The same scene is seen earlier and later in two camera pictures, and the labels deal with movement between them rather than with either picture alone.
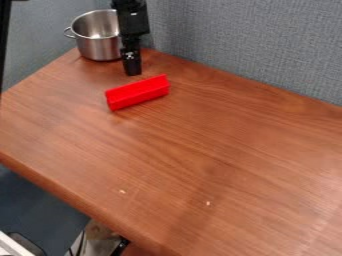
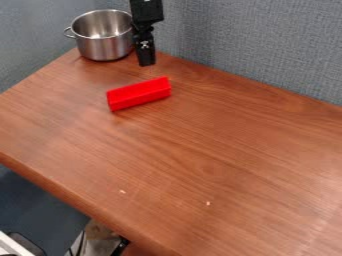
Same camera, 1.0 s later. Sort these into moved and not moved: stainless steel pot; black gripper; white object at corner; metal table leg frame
Moved: black gripper
Not moved: white object at corner; metal table leg frame; stainless steel pot
